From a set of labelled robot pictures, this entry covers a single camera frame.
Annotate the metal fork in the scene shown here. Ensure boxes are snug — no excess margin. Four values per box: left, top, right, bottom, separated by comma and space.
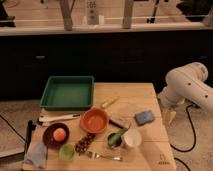
85, 151, 123, 162

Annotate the white cup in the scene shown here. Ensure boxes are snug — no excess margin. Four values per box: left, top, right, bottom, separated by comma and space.
123, 129, 142, 149

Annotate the orange fruit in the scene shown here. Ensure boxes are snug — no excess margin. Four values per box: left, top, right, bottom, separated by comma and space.
53, 128, 66, 142

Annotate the orange bowl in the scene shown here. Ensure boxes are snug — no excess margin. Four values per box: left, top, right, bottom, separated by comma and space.
80, 108, 109, 134

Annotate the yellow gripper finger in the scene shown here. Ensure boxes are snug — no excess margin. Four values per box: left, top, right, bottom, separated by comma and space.
163, 109, 176, 125

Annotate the small green cup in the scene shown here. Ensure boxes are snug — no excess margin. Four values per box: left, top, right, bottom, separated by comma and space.
59, 144, 75, 161

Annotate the white handled utensil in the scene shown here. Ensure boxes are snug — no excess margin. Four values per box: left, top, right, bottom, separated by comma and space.
38, 114, 81, 123

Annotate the green vegetable in bowl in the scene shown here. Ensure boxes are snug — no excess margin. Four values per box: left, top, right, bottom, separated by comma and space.
108, 129, 126, 148

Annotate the green plastic tray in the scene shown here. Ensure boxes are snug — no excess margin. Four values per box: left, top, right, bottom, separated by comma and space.
40, 76, 94, 111

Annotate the grey cloth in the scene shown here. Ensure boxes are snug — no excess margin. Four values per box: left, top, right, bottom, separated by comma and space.
24, 141, 47, 169

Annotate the dark red plate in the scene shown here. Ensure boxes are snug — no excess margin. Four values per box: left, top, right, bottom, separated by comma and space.
43, 123, 70, 149

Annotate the blue sponge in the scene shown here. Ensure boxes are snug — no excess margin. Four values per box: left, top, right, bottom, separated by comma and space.
135, 110, 155, 126

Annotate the black cable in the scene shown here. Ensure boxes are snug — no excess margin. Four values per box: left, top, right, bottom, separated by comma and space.
169, 103, 198, 154

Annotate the wooden brush block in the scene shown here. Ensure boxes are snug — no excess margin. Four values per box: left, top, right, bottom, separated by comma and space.
109, 116, 131, 129

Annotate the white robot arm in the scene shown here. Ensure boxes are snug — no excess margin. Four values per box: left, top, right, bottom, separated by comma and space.
157, 62, 213, 125

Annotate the bunch of dark grapes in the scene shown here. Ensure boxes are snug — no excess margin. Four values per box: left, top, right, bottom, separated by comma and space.
75, 133, 95, 155

